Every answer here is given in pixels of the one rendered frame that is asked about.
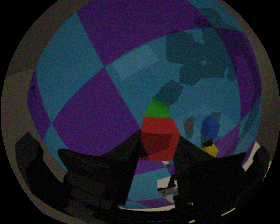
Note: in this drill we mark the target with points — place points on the yellow block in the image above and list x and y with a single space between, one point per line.
209 148

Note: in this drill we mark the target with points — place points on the blue cube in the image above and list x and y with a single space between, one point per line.
209 128

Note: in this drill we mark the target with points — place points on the red block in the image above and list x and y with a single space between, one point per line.
158 139

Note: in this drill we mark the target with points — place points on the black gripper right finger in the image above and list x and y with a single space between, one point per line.
196 170

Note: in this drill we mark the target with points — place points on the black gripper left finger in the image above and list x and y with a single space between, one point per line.
114 168

